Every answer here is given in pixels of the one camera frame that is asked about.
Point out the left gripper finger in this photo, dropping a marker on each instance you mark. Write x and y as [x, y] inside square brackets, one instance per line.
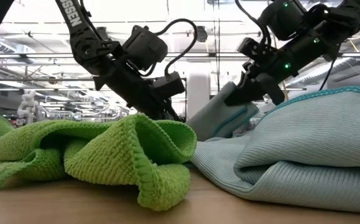
[162, 110]

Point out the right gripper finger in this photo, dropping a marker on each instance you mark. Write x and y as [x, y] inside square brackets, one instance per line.
[245, 93]
[271, 88]

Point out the blue microfiber towel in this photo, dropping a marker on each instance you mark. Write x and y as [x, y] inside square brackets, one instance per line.
[217, 121]
[307, 140]

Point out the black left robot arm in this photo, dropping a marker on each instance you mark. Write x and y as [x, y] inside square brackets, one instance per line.
[77, 31]

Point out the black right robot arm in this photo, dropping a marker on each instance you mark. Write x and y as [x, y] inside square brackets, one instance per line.
[322, 34]

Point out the white pillar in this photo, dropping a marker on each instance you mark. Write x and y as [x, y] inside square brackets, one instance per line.
[198, 90]

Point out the clear plastic bin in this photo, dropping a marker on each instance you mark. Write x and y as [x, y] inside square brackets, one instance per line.
[74, 113]

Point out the white robot figure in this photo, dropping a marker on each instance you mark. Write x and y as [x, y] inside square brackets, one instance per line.
[27, 105]

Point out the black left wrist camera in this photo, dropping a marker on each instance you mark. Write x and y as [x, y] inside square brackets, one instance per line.
[167, 85]

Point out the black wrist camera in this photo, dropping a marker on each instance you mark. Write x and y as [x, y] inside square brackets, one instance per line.
[167, 85]
[248, 48]

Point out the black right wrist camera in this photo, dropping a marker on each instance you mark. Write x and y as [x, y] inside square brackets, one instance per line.
[248, 48]

